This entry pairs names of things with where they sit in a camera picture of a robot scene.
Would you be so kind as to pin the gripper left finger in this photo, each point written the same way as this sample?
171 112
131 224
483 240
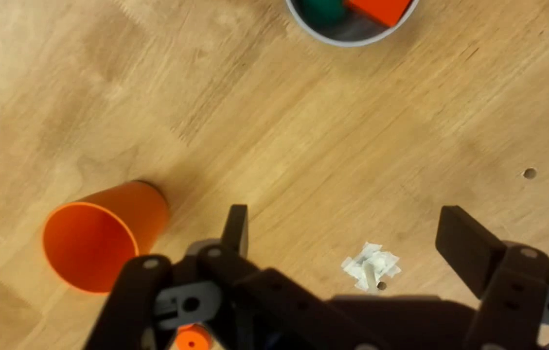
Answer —
235 282

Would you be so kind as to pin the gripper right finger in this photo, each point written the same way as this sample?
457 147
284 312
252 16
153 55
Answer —
498 272

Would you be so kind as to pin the orange plastic cup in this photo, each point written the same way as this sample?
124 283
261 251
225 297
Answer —
104 238

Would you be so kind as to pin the grey measuring cup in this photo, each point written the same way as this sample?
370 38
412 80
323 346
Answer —
352 34

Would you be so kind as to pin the green block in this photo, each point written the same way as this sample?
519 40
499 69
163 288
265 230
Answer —
324 10

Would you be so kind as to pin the orange block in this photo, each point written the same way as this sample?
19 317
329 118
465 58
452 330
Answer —
381 9

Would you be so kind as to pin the small orange cylinder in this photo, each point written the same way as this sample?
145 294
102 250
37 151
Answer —
192 338

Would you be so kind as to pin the white tape patch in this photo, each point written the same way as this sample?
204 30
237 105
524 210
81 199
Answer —
371 266

